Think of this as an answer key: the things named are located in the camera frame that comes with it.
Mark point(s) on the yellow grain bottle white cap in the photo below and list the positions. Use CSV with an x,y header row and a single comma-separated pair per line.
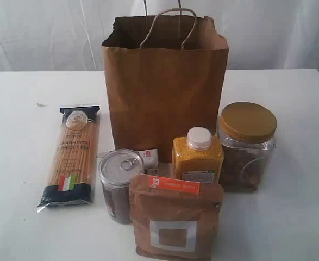
x,y
197,157

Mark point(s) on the clear jar with gold lid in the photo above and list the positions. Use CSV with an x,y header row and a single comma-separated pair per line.
x,y
246,132

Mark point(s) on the brown paper bag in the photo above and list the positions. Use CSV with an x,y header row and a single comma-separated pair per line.
x,y
164,75

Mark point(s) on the pull-tab can with dark contents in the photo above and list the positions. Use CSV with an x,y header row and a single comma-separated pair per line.
x,y
116,169

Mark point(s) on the brown kraft stand-up pouch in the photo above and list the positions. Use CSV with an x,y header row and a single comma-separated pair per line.
x,y
174,219

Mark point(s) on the spaghetti pasta package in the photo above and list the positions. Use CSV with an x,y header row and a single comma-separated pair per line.
x,y
72,176

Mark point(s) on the white backdrop curtain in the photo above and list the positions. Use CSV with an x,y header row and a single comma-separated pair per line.
x,y
67,35

